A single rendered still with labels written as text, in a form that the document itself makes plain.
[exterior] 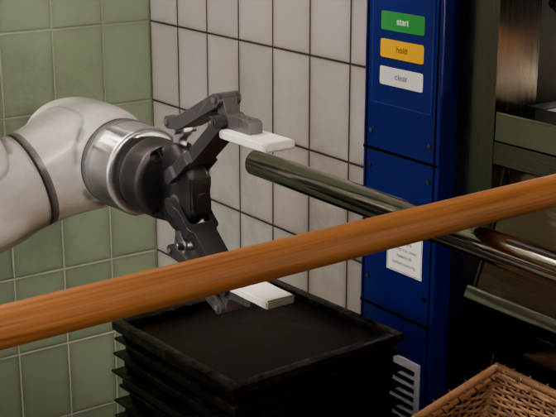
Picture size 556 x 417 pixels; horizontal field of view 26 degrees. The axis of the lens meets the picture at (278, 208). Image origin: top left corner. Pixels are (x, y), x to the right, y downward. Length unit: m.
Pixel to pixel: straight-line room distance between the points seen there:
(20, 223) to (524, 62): 0.72
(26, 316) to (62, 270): 1.48
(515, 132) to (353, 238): 0.62
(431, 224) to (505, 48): 0.58
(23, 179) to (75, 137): 0.07
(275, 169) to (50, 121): 0.25
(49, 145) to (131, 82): 1.08
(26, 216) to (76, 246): 1.10
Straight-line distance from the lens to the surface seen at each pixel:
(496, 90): 1.58
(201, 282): 0.89
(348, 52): 1.80
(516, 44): 1.59
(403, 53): 1.65
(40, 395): 2.37
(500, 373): 1.62
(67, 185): 1.22
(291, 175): 1.29
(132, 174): 1.13
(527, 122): 1.54
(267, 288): 1.05
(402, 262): 1.72
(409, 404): 1.77
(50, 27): 2.20
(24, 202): 1.20
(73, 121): 1.23
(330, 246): 0.96
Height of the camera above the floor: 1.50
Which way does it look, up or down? 16 degrees down
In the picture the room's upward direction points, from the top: straight up
